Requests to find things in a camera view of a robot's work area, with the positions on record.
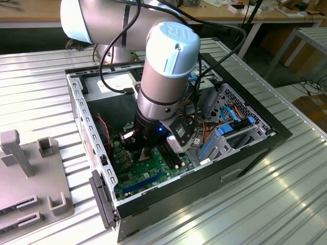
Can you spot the blue plastic rail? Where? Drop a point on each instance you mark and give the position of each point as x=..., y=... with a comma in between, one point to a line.
x=206, y=150

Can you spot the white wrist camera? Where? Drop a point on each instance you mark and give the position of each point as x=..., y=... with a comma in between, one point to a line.
x=176, y=145

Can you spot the grey metal disk bay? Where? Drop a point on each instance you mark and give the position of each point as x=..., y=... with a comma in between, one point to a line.
x=218, y=150

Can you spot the grey metal drive cage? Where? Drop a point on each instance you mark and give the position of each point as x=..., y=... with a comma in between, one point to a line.
x=207, y=84

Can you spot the grey power supply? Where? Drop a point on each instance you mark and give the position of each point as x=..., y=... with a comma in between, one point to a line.
x=112, y=107

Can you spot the black plastic case bezel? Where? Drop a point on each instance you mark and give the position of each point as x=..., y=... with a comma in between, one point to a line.
x=100, y=196

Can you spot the brown cardboard box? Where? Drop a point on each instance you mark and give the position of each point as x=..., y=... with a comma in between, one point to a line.
x=305, y=60
x=313, y=109

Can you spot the grey parts rack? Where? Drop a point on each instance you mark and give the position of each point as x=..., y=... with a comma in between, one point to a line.
x=30, y=189

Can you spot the hard disk in blue carrier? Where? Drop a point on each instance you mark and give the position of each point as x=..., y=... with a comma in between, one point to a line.
x=239, y=126

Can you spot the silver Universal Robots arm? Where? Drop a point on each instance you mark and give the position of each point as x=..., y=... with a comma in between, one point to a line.
x=163, y=76

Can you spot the metal frame table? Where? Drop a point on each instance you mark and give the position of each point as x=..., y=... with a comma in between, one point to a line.
x=313, y=34

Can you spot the black RAM slot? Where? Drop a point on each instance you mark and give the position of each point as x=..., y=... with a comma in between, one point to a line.
x=166, y=160
x=177, y=160
x=173, y=160
x=170, y=160

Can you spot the black PC case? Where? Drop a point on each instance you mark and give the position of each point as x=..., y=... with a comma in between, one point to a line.
x=180, y=204

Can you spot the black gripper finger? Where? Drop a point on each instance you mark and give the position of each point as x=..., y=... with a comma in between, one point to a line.
x=127, y=136

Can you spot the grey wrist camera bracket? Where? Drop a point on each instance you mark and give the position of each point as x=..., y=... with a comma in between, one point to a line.
x=136, y=93

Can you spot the silver CPU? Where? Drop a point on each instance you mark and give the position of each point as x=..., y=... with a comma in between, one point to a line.
x=146, y=155

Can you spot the wooden desk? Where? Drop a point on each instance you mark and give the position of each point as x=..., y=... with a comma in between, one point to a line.
x=267, y=15

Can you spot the green motherboard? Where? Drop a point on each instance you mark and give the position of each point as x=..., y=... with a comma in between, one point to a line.
x=143, y=169

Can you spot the blue expansion slot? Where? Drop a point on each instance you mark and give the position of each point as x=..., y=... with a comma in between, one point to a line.
x=143, y=182

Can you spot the white box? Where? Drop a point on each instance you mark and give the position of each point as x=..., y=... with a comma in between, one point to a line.
x=253, y=11

